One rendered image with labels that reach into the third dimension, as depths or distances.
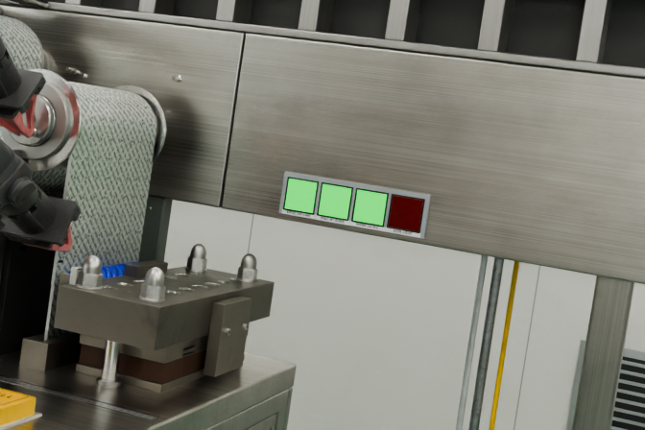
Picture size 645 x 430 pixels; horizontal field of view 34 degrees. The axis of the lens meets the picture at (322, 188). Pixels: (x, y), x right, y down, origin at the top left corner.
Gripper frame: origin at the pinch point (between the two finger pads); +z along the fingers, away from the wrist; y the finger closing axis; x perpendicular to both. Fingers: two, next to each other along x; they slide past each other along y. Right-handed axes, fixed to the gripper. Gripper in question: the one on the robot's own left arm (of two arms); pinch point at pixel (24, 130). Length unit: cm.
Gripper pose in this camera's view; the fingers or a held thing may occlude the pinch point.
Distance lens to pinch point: 151.7
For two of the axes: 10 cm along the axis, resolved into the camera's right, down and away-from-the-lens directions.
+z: 1.3, 6.2, 7.7
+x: 3.3, -7.6, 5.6
